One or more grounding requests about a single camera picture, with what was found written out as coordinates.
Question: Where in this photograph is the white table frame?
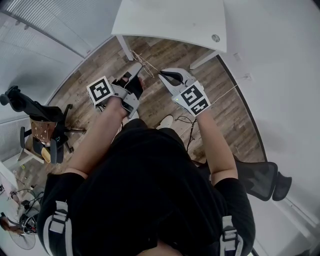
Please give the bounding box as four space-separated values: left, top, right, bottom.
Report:
17 147 46 165

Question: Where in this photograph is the person's black clothed body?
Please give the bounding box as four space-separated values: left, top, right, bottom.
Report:
36 117 257 256

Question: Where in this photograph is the person's left hand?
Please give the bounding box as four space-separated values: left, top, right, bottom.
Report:
115 74 146 101

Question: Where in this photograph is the person's left forearm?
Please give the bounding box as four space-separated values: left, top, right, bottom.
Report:
65 96 130 180

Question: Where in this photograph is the white shoe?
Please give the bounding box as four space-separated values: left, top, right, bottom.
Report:
156 114 174 130

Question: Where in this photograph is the black mesh office chair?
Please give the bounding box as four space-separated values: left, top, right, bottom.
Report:
232 154 293 202

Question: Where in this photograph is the person's right forearm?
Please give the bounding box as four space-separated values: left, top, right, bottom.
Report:
196 111 239 186

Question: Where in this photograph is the grey harness shoulder strap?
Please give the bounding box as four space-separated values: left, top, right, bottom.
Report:
219 215 245 256
42 199 74 256

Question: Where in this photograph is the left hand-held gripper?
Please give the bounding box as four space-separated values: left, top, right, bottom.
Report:
86 62 143 120

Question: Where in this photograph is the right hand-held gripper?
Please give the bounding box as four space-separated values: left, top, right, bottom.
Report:
157 67 212 118

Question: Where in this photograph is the cream floor cable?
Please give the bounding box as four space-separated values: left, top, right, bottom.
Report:
211 84 240 104

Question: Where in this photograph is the white desk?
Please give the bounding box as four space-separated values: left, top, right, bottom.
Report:
110 0 228 71

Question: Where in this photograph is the black floor cable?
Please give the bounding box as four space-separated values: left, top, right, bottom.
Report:
174 115 198 151

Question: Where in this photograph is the black cable tangle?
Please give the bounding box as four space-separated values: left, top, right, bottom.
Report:
11 188 43 235

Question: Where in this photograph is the thin beige cord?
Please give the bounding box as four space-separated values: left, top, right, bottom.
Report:
130 49 161 77

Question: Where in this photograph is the yellow item on chair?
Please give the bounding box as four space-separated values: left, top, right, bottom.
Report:
41 147 52 163

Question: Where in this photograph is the brown patterned bag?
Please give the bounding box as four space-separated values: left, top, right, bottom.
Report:
29 117 57 147

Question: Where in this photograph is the round floor fan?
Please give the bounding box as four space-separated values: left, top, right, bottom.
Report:
11 231 36 251

